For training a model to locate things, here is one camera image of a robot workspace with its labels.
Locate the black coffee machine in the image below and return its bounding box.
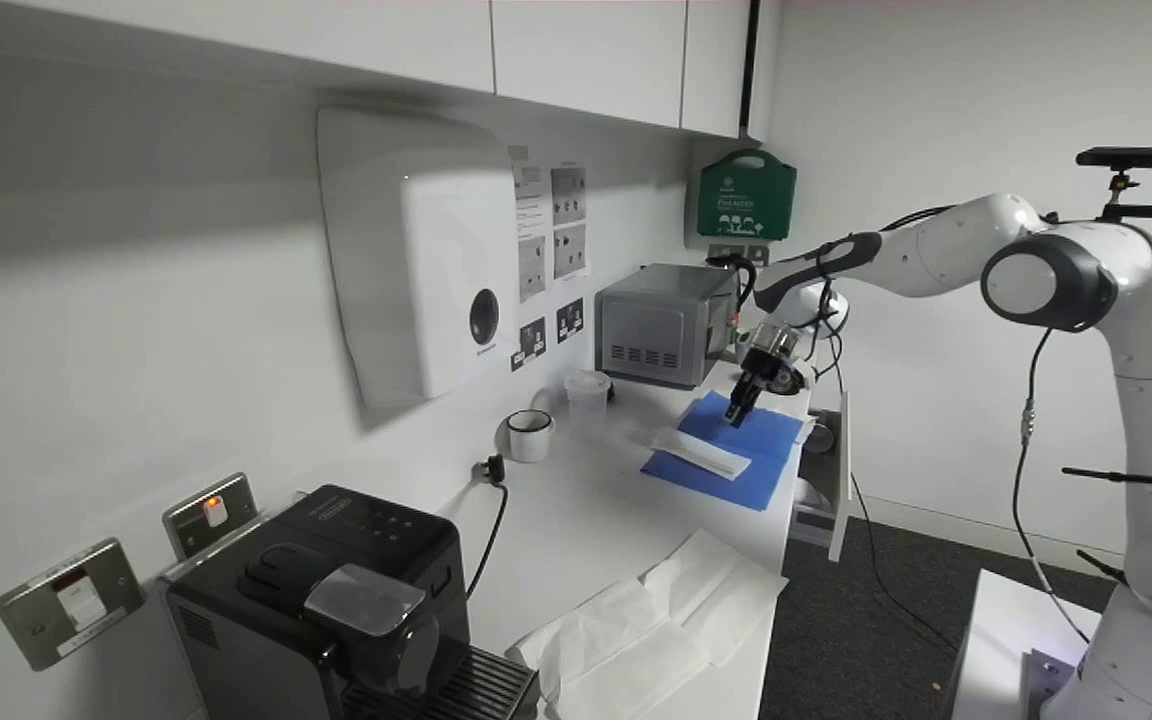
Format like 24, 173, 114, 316
164, 480, 548, 720

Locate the green first aid box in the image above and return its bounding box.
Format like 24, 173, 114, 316
694, 143, 800, 249

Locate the white side table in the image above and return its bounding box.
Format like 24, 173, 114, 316
948, 570, 1112, 720

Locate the black camera on stand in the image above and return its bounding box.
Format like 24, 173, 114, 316
1076, 142, 1152, 229

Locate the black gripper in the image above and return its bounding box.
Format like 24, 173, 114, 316
726, 346, 813, 434

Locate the black floor cable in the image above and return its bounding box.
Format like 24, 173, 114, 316
853, 473, 960, 653

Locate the small white enamel cup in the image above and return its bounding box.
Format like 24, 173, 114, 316
502, 406, 562, 468

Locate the purple plastic item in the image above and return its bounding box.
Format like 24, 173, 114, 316
1017, 645, 1092, 720

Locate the pile of white paper towels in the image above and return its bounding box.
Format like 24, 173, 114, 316
507, 533, 794, 720

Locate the white paper towel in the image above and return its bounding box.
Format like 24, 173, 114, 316
652, 428, 756, 483

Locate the white paper towel dispenser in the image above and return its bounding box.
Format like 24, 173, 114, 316
316, 103, 523, 417

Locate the black wall socket with cable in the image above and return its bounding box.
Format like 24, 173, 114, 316
703, 240, 774, 316

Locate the printed wall notice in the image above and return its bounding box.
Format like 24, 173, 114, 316
548, 223, 593, 281
516, 237, 554, 305
507, 316, 554, 377
548, 164, 593, 229
554, 298, 593, 346
512, 164, 554, 240

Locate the grey metal appliance box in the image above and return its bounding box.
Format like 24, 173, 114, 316
593, 259, 746, 394

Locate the white upright post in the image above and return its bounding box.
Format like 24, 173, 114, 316
826, 383, 865, 570

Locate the black plug with cable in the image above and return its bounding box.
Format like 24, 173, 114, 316
459, 451, 516, 603

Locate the wide white cabinet door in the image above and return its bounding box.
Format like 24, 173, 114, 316
11, 0, 497, 95

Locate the steel plate with orange light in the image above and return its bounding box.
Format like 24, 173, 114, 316
160, 468, 265, 562

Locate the blue cloth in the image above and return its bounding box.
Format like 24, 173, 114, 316
637, 388, 813, 515

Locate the steel wall switch plate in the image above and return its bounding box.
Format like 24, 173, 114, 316
0, 533, 151, 674

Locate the medium white cabinet door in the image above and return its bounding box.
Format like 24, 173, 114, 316
492, 0, 687, 132

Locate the narrow white cabinet door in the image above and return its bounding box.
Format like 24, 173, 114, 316
680, 0, 756, 142

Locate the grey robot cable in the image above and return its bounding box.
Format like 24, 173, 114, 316
1010, 325, 1096, 653

